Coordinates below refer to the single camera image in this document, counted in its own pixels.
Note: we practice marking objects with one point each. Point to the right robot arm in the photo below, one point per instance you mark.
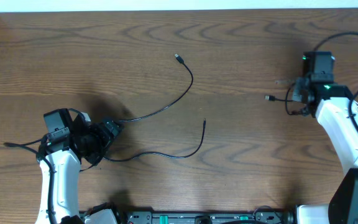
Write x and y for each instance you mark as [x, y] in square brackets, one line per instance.
[330, 103]

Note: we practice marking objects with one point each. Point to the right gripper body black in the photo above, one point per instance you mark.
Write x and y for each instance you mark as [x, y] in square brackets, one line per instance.
[298, 83]

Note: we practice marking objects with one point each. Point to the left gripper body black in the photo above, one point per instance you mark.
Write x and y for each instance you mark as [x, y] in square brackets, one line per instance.
[97, 139]

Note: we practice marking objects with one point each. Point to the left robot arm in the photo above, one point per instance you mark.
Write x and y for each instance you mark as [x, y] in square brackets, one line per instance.
[59, 200]

